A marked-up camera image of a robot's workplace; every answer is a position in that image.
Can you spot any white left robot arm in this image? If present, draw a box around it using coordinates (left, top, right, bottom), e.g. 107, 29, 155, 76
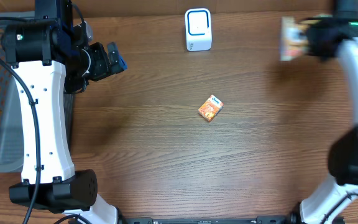
1, 1, 127, 223

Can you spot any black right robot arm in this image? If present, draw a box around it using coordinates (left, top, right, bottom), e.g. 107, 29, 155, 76
287, 0, 358, 224

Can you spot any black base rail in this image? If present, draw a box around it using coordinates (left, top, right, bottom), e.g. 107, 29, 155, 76
116, 217, 344, 224

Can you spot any small orange box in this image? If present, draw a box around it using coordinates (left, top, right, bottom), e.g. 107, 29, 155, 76
198, 95, 224, 122

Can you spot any white barcode scanner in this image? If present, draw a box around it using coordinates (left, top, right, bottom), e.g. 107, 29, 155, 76
185, 8, 213, 52

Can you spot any yellow snack bag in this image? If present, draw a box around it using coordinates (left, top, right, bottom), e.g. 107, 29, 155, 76
280, 17, 308, 61

